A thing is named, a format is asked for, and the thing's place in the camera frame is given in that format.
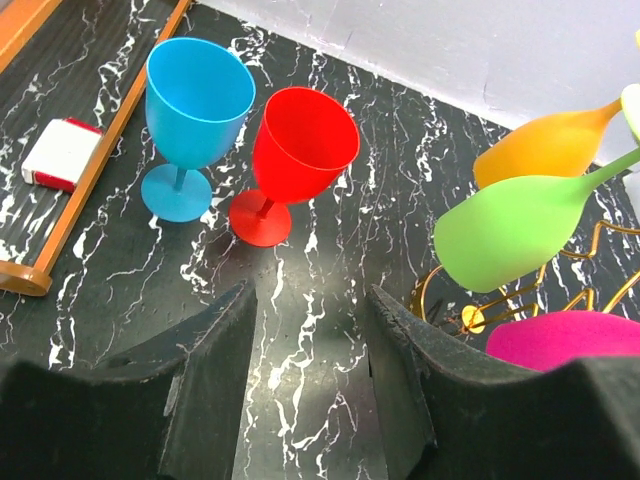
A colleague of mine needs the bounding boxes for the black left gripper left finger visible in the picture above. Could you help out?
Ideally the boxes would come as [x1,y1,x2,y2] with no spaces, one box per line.
[1,280,257,479]

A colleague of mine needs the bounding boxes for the white red small box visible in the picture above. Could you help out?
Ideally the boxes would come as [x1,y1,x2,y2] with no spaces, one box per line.
[21,117,103,193]

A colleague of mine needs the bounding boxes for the green wine glass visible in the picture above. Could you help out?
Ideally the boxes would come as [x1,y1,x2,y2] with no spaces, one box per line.
[433,83,640,295]

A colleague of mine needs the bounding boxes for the pink wine glass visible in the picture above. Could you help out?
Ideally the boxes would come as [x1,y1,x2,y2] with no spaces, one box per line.
[486,311,639,371]

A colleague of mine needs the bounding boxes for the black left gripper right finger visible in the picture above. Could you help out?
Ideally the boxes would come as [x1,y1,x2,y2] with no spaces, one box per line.
[364,286,639,479]

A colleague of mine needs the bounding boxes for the blue wine glass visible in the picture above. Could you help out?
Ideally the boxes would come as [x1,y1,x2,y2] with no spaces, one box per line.
[141,37,256,223]

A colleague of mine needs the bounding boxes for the orange wine glass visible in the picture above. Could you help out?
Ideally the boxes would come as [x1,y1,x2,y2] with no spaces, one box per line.
[473,83,639,189]

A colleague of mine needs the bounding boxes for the wooden tiered shelf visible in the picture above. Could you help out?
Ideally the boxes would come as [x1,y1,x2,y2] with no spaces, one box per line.
[1,1,188,297]

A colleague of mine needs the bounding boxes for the gold wire glass rack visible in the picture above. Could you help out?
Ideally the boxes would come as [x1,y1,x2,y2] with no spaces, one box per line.
[409,219,640,336]

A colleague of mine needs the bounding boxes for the red wine glass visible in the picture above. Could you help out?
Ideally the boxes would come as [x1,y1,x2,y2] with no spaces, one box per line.
[229,86,360,247]

